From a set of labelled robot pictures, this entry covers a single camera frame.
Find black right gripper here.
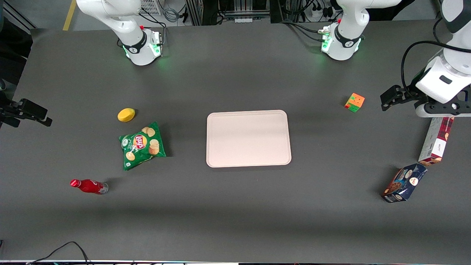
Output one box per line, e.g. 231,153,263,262
0,98,53,128

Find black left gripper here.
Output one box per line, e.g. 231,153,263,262
380,85,429,112

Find red cookie box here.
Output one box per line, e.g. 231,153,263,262
418,117,454,166

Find dark blue cookie box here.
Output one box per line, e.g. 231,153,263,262
382,163,428,204

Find pale pink plastic tray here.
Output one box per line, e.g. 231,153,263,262
206,110,292,168

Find orange green puzzle cube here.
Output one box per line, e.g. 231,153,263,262
344,93,365,113

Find yellow lemon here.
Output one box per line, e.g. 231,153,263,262
117,108,136,123

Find red cola bottle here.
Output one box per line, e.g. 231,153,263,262
70,179,109,195

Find green chips bag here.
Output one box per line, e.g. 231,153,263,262
118,122,167,171

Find white mesh basket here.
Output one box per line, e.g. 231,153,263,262
139,0,163,16

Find aluminium equipment rack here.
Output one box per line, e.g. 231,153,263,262
185,0,273,26

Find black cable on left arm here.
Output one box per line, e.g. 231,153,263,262
401,17,471,94

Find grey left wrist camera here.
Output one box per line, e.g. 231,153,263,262
415,101,471,118

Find black cables at left arm base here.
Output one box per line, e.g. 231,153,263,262
280,19,332,42

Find black cables at arm base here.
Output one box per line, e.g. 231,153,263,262
280,19,332,42
117,9,168,48

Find black cable at table edge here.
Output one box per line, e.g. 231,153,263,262
26,241,91,265

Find black cables at right arm base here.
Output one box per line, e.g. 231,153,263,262
117,9,168,48

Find grey coiled cable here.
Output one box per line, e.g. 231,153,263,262
163,6,181,23

